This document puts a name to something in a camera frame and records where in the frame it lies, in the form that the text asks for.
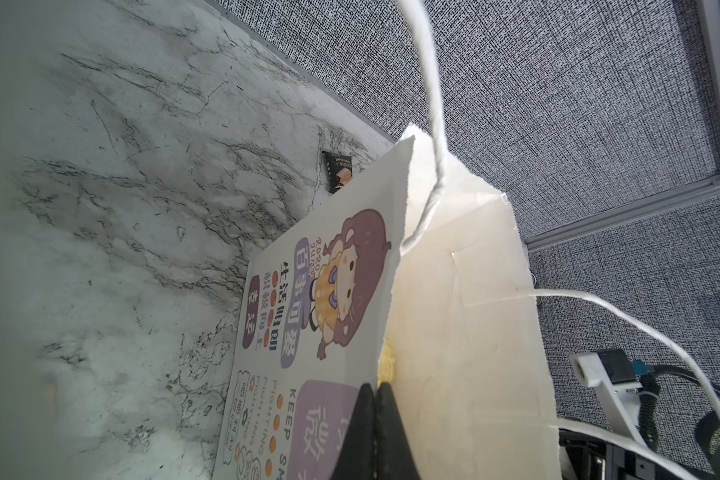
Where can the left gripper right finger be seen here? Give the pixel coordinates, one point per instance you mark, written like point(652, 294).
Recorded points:
point(394, 459)

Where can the pale braided bread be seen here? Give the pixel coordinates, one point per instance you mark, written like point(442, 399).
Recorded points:
point(387, 363)

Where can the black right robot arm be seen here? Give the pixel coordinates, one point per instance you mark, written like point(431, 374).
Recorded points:
point(671, 422)

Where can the white patterned paper bag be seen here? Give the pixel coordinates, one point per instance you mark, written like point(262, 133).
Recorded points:
point(421, 251)

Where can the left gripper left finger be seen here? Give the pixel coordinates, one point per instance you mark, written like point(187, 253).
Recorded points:
point(356, 460)

